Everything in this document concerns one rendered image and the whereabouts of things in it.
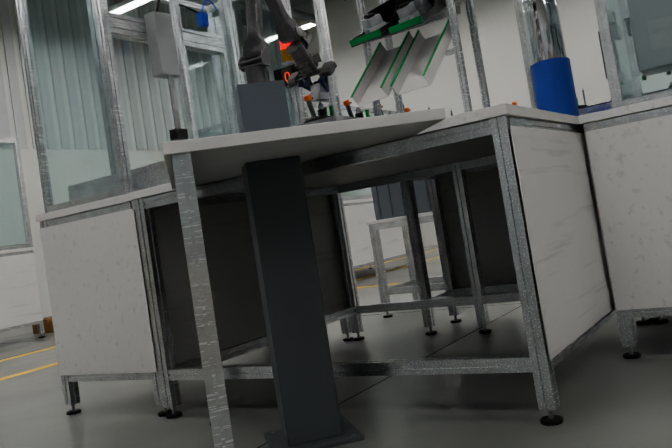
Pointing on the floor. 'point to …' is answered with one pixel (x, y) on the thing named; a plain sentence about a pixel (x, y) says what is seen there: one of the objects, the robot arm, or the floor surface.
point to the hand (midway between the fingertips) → (318, 85)
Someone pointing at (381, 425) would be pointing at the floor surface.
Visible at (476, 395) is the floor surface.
